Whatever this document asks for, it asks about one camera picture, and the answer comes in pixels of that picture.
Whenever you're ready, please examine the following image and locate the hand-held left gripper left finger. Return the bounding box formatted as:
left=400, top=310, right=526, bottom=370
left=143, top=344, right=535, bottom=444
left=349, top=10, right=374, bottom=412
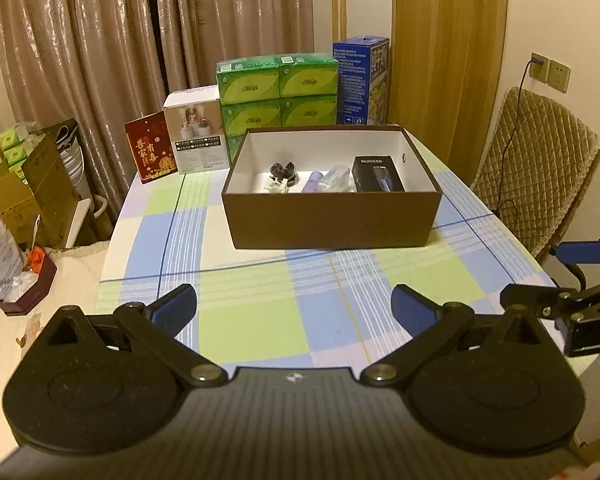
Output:
left=40, top=284, right=228, bottom=388

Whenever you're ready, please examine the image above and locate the red gift box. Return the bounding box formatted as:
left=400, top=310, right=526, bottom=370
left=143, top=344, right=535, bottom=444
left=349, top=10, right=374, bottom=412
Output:
left=125, top=112, right=178, bottom=184

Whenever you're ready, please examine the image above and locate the white furniture frame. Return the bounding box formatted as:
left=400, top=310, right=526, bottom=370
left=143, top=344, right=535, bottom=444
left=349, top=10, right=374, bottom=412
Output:
left=65, top=195, right=111, bottom=248

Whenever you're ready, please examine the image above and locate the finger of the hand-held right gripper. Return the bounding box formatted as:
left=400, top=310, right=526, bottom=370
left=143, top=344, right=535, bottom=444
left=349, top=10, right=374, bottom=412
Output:
left=500, top=284, right=576, bottom=318
left=550, top=237, right=600, bottom=266

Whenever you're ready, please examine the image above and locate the white product box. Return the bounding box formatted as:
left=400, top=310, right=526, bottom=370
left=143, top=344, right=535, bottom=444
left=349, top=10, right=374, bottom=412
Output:
left=162, top=87, right=231, bottom=175

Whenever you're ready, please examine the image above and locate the beige shiny curtain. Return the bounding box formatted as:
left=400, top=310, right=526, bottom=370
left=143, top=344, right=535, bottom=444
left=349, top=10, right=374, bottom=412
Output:
left=0, top=0, right=315, bottom=226

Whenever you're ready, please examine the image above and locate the yellowish carton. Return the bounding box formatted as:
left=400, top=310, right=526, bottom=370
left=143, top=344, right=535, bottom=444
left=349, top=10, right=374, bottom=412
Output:
left=0, top=160, right=36, bottom=241

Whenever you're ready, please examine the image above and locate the blue milk carton box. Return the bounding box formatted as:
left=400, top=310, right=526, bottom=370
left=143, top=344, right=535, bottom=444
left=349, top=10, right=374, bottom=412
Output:
left=332, top=36, right=392, bottom=126

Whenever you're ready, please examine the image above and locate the black charger cable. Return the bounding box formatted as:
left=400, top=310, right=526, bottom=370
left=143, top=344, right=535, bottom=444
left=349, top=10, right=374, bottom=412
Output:
left=495, top=59, right=545, bottom=211

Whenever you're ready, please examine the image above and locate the beige wall socket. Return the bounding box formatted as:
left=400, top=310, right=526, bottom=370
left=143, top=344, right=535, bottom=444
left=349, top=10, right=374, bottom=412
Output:
left=530, top=52, right=551, bottom=83

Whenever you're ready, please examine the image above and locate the tall brown carton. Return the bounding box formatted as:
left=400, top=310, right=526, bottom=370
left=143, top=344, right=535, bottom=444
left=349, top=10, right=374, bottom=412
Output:
left=21, top=119, right=88, bottom=248

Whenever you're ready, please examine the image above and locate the clear plastic packet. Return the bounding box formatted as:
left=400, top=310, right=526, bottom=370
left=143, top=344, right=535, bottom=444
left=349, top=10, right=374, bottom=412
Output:
left=319, top=164, right=357, bottom=194

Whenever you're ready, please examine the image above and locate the dark fabric hair clip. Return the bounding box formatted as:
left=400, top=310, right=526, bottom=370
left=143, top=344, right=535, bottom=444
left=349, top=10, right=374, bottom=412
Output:
left=267, top=161, right=299, bottom=187

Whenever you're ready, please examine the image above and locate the black shaver box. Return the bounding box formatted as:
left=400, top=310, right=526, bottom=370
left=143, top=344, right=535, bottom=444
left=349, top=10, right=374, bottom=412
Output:
left=351, top=156, right=406, bottom=194

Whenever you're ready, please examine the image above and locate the chair with quilted cover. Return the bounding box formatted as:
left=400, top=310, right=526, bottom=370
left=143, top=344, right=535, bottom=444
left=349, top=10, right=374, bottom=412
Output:
left=472, top=86, right=600, bottom=256

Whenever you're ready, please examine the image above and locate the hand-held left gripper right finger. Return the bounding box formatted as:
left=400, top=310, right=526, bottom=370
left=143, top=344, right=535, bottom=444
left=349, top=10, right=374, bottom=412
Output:
left=361, top=284, right=548, bottom=387

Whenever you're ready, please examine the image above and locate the light green tissue bundle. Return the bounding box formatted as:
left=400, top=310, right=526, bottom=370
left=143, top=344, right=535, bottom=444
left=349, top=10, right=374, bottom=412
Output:
left=0, top=122, right=37, bottom=181

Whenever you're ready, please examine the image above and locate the stack of metal bowls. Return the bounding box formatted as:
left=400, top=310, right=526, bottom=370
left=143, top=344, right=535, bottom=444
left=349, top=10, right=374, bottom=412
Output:
left=55, top=125, right=93, bottom=196

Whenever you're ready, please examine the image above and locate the golden brown curtain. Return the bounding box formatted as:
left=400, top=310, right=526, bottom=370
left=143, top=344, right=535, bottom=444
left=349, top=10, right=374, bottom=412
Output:
left=391, top=0, right=510, bottom=167

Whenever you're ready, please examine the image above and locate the pale wooden slat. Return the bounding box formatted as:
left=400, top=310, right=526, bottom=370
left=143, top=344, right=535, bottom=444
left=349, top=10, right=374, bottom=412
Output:
left=332, top=0, right=347, bottom=43

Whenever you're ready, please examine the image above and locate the brown cardboard box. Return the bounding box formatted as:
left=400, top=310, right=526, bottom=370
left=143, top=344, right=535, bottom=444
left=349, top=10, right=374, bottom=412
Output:
left=221, top=126, right=443, bottom=251

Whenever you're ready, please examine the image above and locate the cream printed tablecloth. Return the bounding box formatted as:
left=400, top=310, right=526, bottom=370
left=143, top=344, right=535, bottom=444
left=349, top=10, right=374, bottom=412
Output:
left=0, top=242, right=113, bottom=461

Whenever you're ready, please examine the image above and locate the checked cloth-covered desktop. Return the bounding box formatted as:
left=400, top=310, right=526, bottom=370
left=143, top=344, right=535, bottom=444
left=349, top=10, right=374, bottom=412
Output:
left=95, top=130, right=581, bottom=370

